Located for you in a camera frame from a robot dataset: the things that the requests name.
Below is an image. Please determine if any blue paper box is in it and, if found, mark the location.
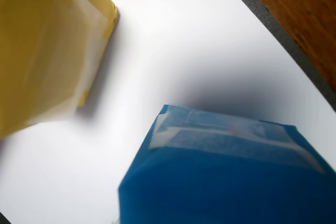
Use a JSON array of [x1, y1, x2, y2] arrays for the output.
[[117, 104, 336, 224]]

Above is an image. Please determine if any yellow paper box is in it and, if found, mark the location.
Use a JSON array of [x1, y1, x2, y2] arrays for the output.
[[0, 0, 119, 140]]

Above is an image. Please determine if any dark grey mat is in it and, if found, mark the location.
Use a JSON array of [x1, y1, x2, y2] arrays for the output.
[[217, 0, 336, 112]]

